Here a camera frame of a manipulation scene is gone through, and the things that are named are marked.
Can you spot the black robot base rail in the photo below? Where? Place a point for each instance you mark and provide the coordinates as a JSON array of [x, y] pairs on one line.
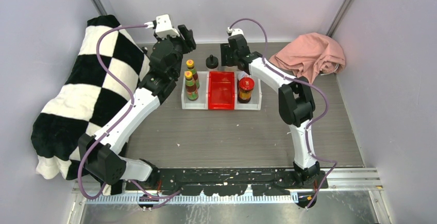
[[264, 181]]

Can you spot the black lid white seasoning jar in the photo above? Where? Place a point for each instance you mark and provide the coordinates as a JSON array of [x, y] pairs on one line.
[[212, 63]]

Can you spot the white lid brown sauce jar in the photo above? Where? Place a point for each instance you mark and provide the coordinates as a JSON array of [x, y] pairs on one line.
[[241, 75]]

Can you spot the red plastic bin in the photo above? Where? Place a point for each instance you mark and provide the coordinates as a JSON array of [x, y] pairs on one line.
[[221, 91]]

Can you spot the pink cloth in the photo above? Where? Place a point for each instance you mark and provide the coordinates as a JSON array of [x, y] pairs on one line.
[[310, 55]]

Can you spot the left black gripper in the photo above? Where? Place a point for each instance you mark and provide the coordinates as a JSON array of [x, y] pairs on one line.
[[185, 38]]

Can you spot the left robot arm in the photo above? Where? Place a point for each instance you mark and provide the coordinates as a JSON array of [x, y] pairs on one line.
[[100, 153]]

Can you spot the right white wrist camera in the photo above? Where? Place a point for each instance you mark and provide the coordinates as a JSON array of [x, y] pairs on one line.
[[234, 31]]

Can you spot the red lid chili sauce jar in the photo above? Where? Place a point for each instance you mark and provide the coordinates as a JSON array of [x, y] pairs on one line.
[[245, 89]]

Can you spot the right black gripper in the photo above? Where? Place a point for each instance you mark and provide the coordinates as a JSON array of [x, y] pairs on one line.
[[225, 50]]

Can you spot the right white plastic bin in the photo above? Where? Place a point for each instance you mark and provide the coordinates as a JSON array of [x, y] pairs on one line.
[[256, 97]]

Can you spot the left white plastic bin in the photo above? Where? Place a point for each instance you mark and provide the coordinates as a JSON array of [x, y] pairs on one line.
[[201, 102]]

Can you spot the black white checkered blanket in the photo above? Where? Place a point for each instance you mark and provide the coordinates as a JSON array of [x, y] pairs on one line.
[[109, 64]]

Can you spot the yellow cap sauce bottle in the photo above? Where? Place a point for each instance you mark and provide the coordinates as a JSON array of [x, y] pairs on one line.
[[191, 67], [190, 86]]

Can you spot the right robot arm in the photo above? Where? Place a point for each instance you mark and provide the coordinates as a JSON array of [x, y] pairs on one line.
[[295, 104]]

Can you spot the white plastic bin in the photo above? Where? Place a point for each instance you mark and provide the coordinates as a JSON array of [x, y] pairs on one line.
[[256, 97], [201, 102]]

